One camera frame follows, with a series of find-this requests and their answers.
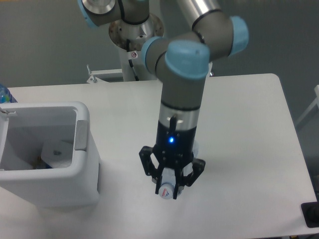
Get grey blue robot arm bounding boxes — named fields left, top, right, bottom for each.
left=78, top=0, right=249, bottom=199

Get white plastic wrapper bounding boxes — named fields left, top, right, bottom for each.
left=40, top=140, right=73, bottom=168

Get blue snack package in bin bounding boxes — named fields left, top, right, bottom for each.
left=31, top=156, right=52, bottom=169

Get white metal base frame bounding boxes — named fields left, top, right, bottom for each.
left=87, top=60, right=213, bottom=83

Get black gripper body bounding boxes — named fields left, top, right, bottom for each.
left=153, top=122, right=196, bottom=170

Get blue water bottle at edge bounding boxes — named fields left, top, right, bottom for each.
left=0, top=84, right=17, bottom=104

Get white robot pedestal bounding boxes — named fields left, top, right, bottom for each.
left=109, top=13, right=164, bottom=69

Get white furniture piece at right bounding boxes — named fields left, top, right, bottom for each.
left=295, top=85, right=319, bottom=130

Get clear crushed plastic bottle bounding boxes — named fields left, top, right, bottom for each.
left=158, top=141, right=199, bottom=199

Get black device at table corner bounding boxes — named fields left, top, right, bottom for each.
left=301, top=202, right=319, bottom=228

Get black cable on pedestal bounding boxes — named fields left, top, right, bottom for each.
left=125, top=38, right=140, bottom=81

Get white trash can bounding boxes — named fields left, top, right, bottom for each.
left=0, top=102, right=100, bottom=207

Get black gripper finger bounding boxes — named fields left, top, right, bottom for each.
left=173, top=158, right=206, bottom=200
left=139, top=146, right=164, bottom=194

